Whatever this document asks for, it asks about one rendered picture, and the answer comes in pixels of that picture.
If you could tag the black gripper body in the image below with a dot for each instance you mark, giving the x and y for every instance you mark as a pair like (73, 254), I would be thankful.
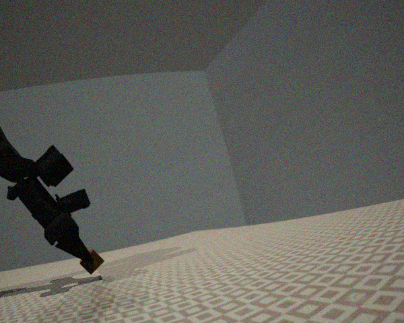
(55, 222)

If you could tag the orange block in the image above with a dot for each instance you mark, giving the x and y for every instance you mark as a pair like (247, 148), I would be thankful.
(96, 263)

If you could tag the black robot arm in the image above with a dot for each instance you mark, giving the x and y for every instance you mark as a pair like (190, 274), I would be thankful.
(52, 168)

